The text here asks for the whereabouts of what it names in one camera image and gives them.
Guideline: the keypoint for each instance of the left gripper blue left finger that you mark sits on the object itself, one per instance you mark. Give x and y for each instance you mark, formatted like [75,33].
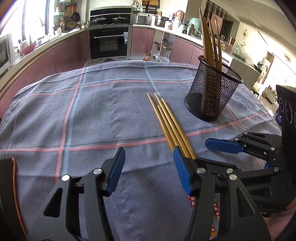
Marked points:
[58,218]

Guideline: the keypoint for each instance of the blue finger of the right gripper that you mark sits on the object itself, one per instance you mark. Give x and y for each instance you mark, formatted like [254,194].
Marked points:
[226,146]

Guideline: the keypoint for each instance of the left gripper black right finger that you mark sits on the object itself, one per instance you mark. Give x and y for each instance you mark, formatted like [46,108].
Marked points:
[240,218]

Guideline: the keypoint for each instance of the black mesh utensil cup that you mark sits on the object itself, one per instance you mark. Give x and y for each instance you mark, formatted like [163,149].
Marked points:
[225,84]

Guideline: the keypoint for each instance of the bamboo chopstick red patterned end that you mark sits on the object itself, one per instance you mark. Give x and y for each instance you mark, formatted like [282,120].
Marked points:
[219,47]

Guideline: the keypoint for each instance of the plaid grey blue tablecloth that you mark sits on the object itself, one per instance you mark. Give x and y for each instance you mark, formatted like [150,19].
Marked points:
[71,122]

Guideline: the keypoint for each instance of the mint green appliance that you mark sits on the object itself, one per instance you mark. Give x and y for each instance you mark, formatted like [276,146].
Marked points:
[194,27]

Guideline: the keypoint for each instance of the steel stock pot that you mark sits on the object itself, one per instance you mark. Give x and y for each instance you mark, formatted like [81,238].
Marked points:
[160,21]

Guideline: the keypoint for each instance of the black built-in oven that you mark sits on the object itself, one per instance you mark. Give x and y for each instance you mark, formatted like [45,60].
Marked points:
[110,43]

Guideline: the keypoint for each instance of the white toaster oven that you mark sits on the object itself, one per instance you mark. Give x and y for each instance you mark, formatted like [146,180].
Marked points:
[7,53]

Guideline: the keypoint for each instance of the pink bowl on counter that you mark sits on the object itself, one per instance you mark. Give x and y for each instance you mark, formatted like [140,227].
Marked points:
[28,49]

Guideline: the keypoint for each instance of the black range hood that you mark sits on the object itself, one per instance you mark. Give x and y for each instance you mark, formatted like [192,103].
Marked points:
[111,15]

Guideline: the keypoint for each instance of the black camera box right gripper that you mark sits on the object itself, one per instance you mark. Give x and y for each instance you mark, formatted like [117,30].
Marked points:
[286,100]

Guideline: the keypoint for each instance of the wall spice rack shelf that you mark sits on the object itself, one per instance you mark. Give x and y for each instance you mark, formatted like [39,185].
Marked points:
[150,7]

